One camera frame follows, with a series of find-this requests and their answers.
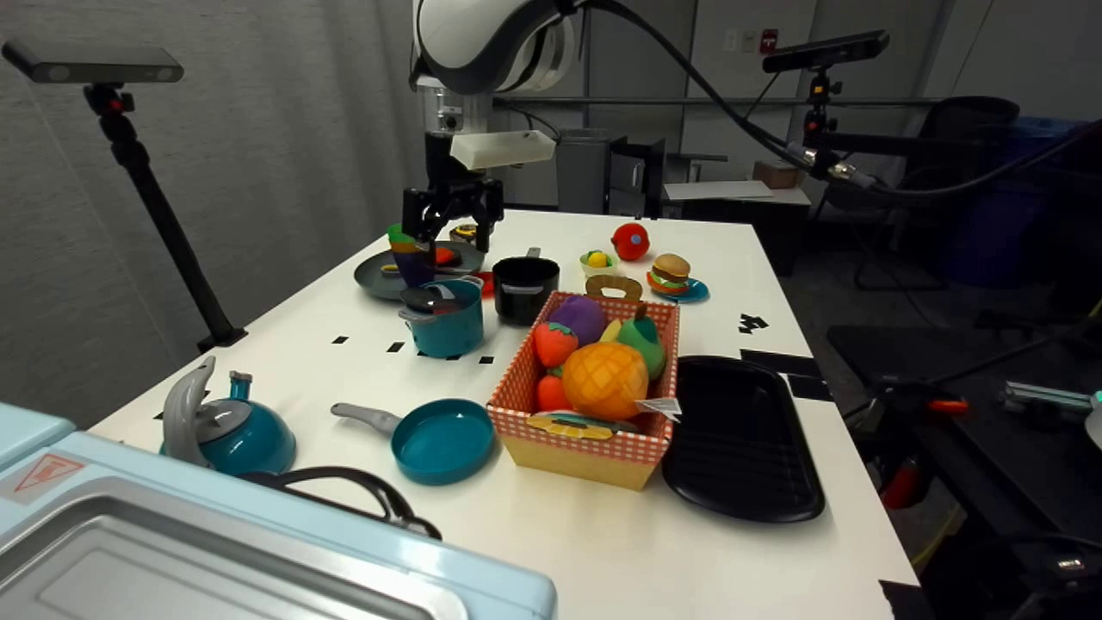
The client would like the black toaster power cable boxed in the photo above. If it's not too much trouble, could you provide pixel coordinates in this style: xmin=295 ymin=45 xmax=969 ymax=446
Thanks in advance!
xmin=244 ymin=461 xmax=446 ymax=543

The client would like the small blue plate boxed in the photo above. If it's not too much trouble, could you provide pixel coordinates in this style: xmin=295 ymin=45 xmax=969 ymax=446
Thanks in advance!
xmin=641 ymin=273 xmax=713 ymax=308

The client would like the grey backdrop curtain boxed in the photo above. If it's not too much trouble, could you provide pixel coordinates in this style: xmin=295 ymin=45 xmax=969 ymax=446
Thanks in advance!
xmin=0 ymin=0 xmax=426 ymax=429

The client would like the light blue toaster oven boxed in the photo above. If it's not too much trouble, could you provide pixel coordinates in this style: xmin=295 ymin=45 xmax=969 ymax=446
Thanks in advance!
xmin=0 ymin=399 xmax=563 ymax=620

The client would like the black tripod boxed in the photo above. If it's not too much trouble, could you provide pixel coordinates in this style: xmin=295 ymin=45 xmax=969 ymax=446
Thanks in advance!
xmin=83 ymin=81 xmax=253 ymax=354

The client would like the blue toy frying pan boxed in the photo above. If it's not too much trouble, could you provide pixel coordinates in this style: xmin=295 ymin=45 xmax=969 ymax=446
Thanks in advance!
xmin=326 ymin=397 xmax=500 ymax=488

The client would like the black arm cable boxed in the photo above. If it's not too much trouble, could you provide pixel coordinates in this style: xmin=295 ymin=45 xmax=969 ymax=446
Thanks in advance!
xmin=571 ymin=0 xmax=1102 ymax=206

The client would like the blue toy pot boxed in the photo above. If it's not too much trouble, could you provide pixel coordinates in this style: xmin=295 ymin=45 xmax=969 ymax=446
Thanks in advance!
xmin=398 ymin=277 xmax=489 ymax=363

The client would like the small blue cup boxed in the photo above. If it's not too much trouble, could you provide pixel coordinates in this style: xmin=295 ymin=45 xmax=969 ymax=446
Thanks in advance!
xmin=158 ymin=354 xmax=299 ymax=480

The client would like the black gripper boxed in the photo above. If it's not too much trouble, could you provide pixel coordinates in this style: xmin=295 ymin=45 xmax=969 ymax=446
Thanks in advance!
xmin=401 ymin=131 xmax=510 ymax=259

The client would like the red checkered cardboard basket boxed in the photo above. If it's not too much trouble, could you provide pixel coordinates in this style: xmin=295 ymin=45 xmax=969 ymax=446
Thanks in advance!
xmin=485 ymin=273 xmax=683 ymax=494

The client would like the toy burger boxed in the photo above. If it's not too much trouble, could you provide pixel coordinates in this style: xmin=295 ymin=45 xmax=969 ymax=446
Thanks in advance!
xmin=644 ymin=252 xmax=697 ymax=304

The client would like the grey oval plate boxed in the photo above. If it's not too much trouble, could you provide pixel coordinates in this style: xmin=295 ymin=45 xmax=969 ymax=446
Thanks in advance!
xmin=353 ymin=238 xmax=494 ymax=308

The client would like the red toy fruit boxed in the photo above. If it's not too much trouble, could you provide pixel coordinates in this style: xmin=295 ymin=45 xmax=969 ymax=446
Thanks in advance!
xmin=535 ymin=372 xmax=571 ymax=414

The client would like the orange plush fruit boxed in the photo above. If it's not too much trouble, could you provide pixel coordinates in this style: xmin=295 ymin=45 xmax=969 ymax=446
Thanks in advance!
xmin=559 ymin=339 xmax=650 ymax=425

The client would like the purple toy slice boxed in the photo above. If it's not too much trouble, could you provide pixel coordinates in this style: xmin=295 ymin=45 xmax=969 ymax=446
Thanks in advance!
xmin=559 ymin=294 xmax=614 ymax=345

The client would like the black rectangular tray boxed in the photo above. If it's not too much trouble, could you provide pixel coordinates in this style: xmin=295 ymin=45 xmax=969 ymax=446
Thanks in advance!
xmin=658 ymin=352 xmax=828 ymax=526

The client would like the red toy tomato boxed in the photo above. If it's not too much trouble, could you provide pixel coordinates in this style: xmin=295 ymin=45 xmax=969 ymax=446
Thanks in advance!
xmin=609 ymin=220 xmax=653 ymax=264

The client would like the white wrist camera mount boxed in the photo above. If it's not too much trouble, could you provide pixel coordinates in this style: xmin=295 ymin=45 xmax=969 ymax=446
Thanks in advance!
xmin=449 ymin=128 xmax=559 ymax=175

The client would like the blue bin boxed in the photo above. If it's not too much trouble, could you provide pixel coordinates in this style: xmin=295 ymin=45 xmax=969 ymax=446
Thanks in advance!
xmin=950 ymin=113 xmax=1090 ymax=291

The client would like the black saucepan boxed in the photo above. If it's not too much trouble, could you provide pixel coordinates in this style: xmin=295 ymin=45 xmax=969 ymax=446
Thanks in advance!
xmin=489 ymin=245 xmax=566 ymax=330

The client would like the green toy fruit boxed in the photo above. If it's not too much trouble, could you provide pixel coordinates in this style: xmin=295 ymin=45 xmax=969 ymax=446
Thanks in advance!
xmin=618 ymin=317 xmax=667 ymax=382

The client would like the red orange toy carrot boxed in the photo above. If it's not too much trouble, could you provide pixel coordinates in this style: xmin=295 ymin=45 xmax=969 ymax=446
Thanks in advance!
xmin=530 ymin=320 xmax=581 ymax=372

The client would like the brown cardboard box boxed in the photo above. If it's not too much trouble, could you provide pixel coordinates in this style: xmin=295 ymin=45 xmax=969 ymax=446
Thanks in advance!
xmin=750 ymin=158 xmax=807 ymax=192

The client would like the purple toy cup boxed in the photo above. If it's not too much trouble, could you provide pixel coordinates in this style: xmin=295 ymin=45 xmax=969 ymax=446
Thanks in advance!
xmin=394 ymin=250 xmax=439 ymax=291

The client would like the orange clamp handle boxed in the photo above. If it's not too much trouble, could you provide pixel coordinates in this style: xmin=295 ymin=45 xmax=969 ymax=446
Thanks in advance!
xmin=922 ymin=393 xmax=975 ymax=419

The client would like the black stereo camera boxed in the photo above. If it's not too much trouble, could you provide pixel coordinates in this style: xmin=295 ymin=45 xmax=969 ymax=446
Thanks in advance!
xmin=0 ymin=38 xmax=186 ymax=88
xmin=760 ymin=29 xmax=892 ymax=75

